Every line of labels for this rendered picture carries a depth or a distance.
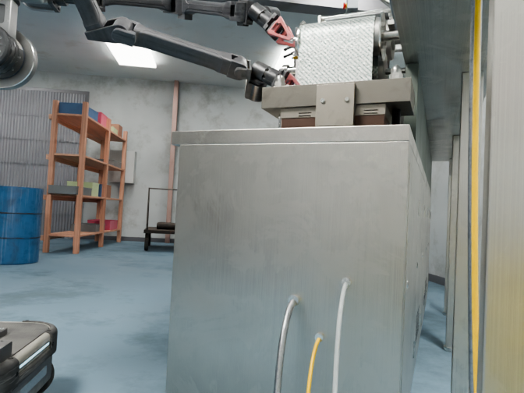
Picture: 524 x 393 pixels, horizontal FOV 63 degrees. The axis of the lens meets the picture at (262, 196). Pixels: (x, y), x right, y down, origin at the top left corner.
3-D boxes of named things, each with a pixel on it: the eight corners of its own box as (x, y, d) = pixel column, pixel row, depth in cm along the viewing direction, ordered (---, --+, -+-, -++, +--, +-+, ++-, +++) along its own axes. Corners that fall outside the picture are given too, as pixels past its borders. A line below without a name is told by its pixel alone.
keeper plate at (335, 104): (316, 127, 115) (318, 86, 115) (354, 126, 111) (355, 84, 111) (314, 125, 112) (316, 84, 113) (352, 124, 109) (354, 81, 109)
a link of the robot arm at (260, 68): (249, 61, 141) (260, 58, 145) (246, 80, 145) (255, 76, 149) (266, 69, 139) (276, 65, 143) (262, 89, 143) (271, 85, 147)
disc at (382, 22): (384, 64, 143) (385, 18, 141) (385, 64, 143) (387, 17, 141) (378, 56, 129) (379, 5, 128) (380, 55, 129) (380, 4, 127)
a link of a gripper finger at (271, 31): (281, 44, 142) (263, 29, 145) (288, 52, 149) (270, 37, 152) (295, 27, 141) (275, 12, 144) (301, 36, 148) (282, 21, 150)
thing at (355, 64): (296, 110, 139) (299, 54, 139) (370, 107, 130) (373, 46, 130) (295, 110, 138) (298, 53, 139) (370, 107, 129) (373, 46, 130)
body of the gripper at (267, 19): (265, 30, 145) (251, 19, 147) (276, 42, 154) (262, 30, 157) (277, 15, 144) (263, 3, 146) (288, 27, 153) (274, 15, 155)
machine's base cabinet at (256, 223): (344, 299, 354) (348, 194, 357) (427, 309, 329) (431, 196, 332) (159, 447, 121) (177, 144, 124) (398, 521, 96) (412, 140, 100)
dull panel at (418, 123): (426, 192, 333) (426, 161, 334) (430, 192, 331) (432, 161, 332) (402, 143, 127) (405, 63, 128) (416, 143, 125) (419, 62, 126)
